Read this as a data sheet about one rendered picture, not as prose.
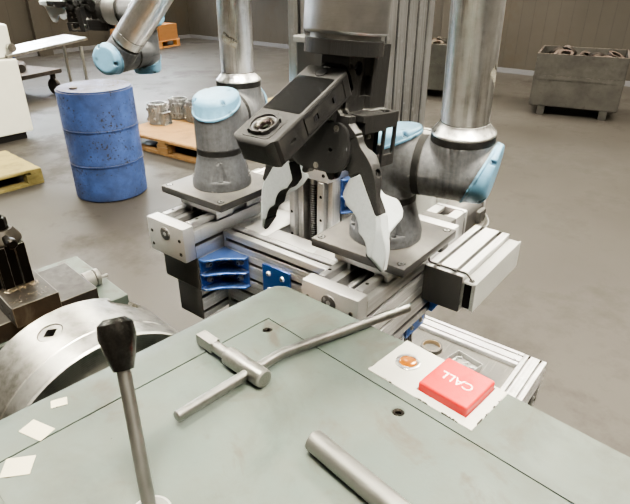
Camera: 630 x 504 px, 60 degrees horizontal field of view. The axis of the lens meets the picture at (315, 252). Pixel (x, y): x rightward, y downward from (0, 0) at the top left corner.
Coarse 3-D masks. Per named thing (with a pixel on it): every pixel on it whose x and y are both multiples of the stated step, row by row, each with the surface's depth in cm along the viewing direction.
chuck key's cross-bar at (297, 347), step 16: (368, 320) 70; (384, 320) 71; (320, 336) 66; (336, 336) 67; (272, 352) 63; (288, 352) 64; (224, 384) 58; (240, 384) 60; (192, 400) 56; (208, 400) 56; (176, 416) 54
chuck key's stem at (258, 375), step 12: (204, 336) 66; (204, 348) 66; (216, 348) 64; (228, 348) 63; (228, 360) 62; (240, 360) 61; (252, 360) 61; (252, 372) 60; (264, 372) 59; (264, 384) 60
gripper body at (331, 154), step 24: (312, 48) 47; (336, 48) 46; (360, 48) 46; (384, 48) 51; (360, 72) 50; (384, 72) 52; (360, 96) 51; (384, 96) 53; (336, 120) 48; (360, 120) 49; (384, 120) 51; (312, 144) 50; (336, 144) 49; (384, 144) 53; (312, 168) 51; (336, 168) 49
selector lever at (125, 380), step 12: (120, 372) 46; (120, 384) 46; (132, 384) 47; (132, 396) 46; (132, 408) 46; (132, 420) 46; (132, 432) 46; (132, 444) 46; (144, 444) 47; (132, 456) 46; (144, 456) 46; (144, 468) 46; (144, 480) 46; (144, 492) 46
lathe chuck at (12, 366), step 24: (72, 312) 76; (96, 312) 77; (120, 312) 78; (144, 312) 83; (24, 336) 73; (72, 336) 72; (0, 360) 72; (24, 360) 70; (0, 384) 70; (0, 408) 68
